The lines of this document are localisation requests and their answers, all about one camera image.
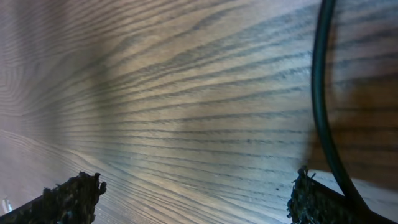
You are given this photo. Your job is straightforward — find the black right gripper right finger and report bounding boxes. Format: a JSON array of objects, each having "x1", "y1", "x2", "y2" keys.
[{"x1": 287, "y1": 166, "x2": 395, "y2": 224}]

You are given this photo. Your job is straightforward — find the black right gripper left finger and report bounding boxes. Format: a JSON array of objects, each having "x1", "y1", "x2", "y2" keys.
[{"x1": 1, "y1": 172, "x2": 107, "y2": 224}]

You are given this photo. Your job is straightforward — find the black charging cable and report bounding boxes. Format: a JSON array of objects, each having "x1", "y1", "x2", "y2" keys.
[{"x1": 310, "y1": 0, "x2": 371, "y2": 212}]

